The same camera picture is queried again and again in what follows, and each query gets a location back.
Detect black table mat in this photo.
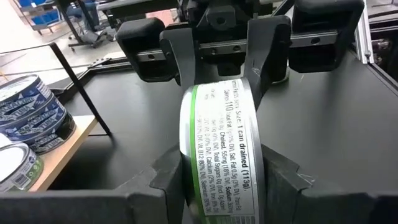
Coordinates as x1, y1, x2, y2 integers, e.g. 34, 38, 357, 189
48, 49, 398, 200

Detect silver can dark blue label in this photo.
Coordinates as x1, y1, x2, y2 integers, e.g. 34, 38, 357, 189
29, 113, 77, 156

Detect silver can blue barcode label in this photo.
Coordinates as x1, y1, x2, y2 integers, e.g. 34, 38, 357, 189
0, 96, 68, 139

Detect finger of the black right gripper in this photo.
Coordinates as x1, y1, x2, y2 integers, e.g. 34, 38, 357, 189
159, 27, 200, 94
242, 14, 292, 110

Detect black frame wooden shelf rack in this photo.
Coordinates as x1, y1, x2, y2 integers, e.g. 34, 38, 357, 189
0, 42, 112, 136

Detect rack with blue bins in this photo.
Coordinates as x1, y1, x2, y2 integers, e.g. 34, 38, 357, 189
12, 0, 65, 32

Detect silver aluminium post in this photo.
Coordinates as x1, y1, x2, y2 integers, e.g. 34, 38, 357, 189
354, 9, 374, 65

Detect person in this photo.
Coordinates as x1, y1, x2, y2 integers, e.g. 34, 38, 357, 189
65, 0, 102, 32

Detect light wooden shelf board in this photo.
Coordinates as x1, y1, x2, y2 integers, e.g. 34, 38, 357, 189
29, 114, 99, 192

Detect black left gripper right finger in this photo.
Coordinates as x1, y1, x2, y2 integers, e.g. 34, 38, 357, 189
262, 144, 398, 224

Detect silver can white green label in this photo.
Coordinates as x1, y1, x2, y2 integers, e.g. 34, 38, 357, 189
179, 77, 266, 224

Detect silver can red label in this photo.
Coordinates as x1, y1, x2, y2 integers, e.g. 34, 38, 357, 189
0, 142, 45, 192

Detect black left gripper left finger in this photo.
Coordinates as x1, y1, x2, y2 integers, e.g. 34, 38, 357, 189
0, 145, 188, 224

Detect silver can blue white label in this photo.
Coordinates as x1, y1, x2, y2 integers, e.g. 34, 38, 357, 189
0, 73, 53, 118

